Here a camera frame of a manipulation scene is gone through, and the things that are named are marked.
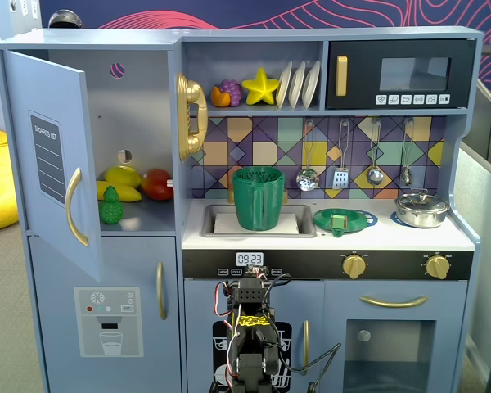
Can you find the green plastic cup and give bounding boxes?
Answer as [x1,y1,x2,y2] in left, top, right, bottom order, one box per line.
[232,166,286,231]

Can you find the metal ladle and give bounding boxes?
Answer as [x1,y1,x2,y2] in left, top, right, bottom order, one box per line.
[366,118,385,186]

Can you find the yellow toy banana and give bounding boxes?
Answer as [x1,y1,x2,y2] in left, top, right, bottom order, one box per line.
[96,180,143,203]

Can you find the metal slotted skimmer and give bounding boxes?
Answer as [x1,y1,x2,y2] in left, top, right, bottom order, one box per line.
[296,119,321,192]

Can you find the black toy microwave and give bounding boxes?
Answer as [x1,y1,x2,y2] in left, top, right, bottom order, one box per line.
[325,38,477,110]

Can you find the gold stove knob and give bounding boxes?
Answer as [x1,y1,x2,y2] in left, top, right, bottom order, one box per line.
[425,254,449,281]
[342,253,367,280]

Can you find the gold toy telephone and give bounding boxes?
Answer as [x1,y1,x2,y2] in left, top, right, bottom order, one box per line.
[175,72,209,162]

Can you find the steel pot with lid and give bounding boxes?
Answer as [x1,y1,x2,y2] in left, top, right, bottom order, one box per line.
[394,188,452,228]

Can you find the small metal spoon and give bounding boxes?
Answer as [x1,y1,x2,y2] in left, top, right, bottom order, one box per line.
[399,118,414,186]

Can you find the yellow toy star fruit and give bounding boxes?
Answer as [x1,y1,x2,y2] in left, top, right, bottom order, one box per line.
[241,67,281,106]

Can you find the blue fridge door with dispenser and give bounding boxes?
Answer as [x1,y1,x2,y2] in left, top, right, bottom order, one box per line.
[27,235,182,393]

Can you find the blue shopping list cabinet door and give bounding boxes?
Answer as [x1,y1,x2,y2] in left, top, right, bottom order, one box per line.
[2,49,103,283]

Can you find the blue dishwasher door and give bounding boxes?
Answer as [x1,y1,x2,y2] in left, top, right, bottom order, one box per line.
[183,279,325,393]

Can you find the blue oven door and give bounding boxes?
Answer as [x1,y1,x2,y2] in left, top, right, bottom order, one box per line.
[323,279,469,393]

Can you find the yellow toy lemon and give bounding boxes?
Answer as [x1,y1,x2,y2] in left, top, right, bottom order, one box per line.
[103,165,142,190]

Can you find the black dome helmet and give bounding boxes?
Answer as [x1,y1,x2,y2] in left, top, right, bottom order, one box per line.
[47,9,84,29]

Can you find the black cable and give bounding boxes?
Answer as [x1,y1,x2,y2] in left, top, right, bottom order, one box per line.
[288,342,343,393]

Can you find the metal slotted spatula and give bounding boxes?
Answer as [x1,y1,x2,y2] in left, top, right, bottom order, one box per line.
[331,119,351,190]

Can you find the orange toy fruit slice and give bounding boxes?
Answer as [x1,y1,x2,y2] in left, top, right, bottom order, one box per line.
[210,85,232,108]

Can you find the purple toy grapes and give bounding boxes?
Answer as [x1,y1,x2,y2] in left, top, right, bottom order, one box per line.
[220,79,242,106]

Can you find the green plastic lid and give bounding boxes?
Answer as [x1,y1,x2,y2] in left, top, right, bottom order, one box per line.
[313,207,373,238]

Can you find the green toy pineapple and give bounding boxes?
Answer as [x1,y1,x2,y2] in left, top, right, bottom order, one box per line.
[98,185,124,225]

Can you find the blue toy kitchen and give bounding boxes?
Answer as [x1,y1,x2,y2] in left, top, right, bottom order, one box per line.
[0,26,484,393]

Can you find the white toy plate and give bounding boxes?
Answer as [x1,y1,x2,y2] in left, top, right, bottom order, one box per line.
[288,61,307,110]
[275,61,294,110]
[301,60,322,109]

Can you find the red toy tomato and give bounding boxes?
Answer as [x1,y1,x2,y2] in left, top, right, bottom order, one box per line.
[141,168,175,201]

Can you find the yellow cable wrap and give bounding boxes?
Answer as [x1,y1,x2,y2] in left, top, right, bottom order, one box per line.
[235,314,271,328]

